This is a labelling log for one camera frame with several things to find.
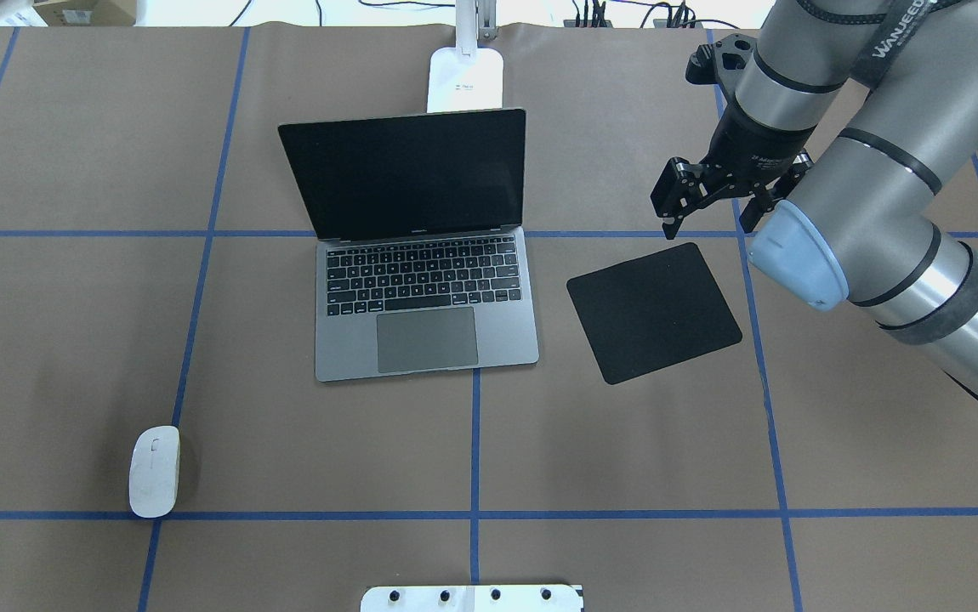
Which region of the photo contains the black mouse pad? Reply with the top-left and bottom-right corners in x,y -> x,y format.
566,243 -> 744,386

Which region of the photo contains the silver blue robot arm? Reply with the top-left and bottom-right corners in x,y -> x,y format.
650,1 -> 978,400

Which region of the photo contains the white desk lamp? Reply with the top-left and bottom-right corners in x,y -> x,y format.
426,1 -> 503,113

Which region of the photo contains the brown cardboard box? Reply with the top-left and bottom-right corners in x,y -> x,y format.
31,0 -> 138,26

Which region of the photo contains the white computer mouse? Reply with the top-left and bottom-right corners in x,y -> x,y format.
128,425 -> 179,519

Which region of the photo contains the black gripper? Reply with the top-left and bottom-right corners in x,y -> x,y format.
650,102 -> 815,241

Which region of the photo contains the grey laptop computer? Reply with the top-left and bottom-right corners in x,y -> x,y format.
276,108 -> 540,383

